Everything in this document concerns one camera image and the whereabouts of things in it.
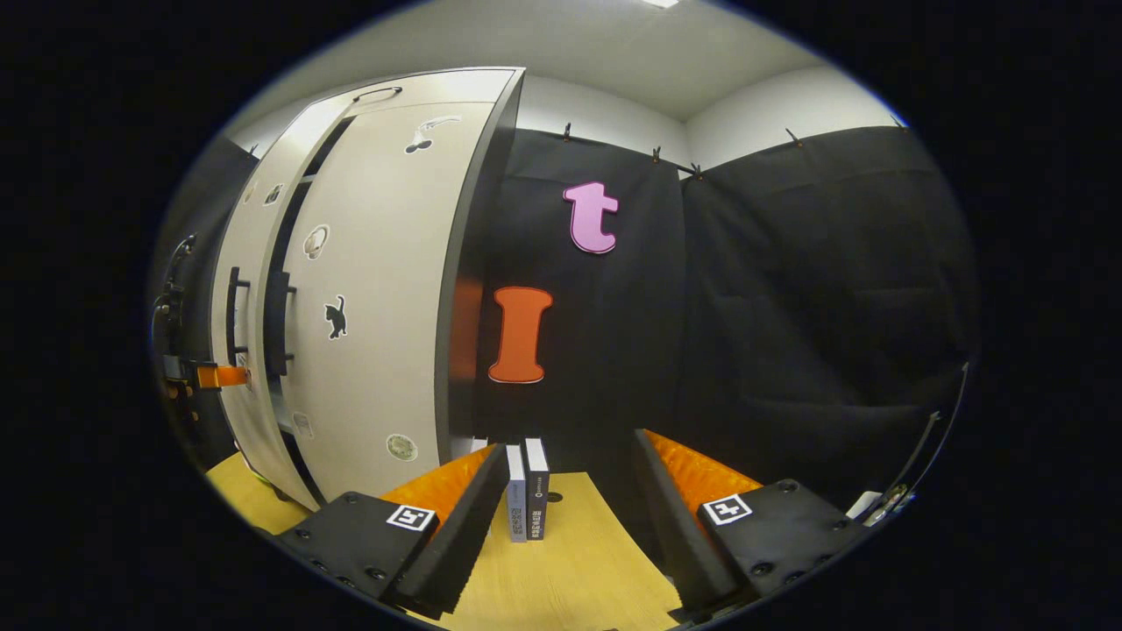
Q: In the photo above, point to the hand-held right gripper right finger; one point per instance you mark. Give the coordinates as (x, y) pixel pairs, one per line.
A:
(675, 526)

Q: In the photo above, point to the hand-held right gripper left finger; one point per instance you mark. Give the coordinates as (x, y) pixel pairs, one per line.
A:
(456, 535)

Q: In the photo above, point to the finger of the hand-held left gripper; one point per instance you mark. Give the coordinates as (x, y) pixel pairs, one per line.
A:
(223, 377)

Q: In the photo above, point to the white door with phone sticker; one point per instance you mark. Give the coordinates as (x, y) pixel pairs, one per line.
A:
(259, 219)

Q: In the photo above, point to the white door with cat sticker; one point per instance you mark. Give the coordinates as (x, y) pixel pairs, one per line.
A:
(386, 307)

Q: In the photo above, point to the white book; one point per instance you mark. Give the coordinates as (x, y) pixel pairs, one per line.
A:
(480, 445)

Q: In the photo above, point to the white side desk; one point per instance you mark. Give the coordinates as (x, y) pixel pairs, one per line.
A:
(863, 504)

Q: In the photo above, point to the white and grey cabinet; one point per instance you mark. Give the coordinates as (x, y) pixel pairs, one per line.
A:
(465, 263)

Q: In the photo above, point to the ceiling light panel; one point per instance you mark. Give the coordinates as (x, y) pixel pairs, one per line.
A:
(659, 3)

